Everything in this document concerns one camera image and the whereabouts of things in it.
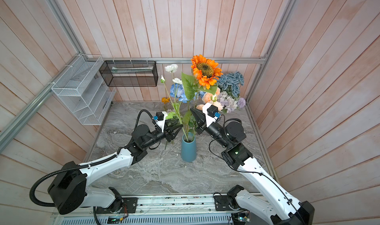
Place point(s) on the orange flower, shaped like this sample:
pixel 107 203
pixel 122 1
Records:
pixel 203 78

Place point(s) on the pink white hydrangea bouquet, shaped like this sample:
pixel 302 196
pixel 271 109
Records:
pixel 229 102

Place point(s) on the white wire mesh shelf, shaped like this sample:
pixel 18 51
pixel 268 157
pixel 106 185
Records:
pixel 83 91

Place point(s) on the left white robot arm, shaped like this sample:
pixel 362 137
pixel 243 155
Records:
pixel 71 187

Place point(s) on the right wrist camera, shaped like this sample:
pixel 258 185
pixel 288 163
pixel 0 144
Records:
pixel 211 113

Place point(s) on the white flower stem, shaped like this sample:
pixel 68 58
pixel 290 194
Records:
pixel 172 69

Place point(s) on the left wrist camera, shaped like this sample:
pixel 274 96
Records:
pixel 159 120

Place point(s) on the pale peach rose spray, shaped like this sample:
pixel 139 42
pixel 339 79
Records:
pixel 212 99

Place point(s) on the teal blue rose bouquet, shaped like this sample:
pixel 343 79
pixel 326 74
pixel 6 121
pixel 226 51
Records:
pixel 231 83

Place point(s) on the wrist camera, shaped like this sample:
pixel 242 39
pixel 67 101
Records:
pixel 211 113
pixel 159 120

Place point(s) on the black mesh basket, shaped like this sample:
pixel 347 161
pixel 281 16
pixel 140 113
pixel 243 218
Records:
pixel 129 73

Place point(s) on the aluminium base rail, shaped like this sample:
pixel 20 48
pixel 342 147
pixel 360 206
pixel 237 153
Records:
pixel 185 209

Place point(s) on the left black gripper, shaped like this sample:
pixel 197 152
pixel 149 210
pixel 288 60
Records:
pixel 170 134

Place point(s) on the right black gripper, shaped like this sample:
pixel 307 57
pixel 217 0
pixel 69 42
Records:
pixel 201 120

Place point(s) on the teal ceramic vase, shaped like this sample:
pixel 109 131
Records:
pixel 189 149

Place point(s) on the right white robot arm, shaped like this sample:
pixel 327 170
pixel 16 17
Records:
pixel 258 177

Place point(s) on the yellow orange flower stem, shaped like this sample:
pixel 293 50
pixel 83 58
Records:
pixel 166 100

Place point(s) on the blue hydrangea mixed bouquet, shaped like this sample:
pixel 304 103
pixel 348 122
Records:
pixel 177 91

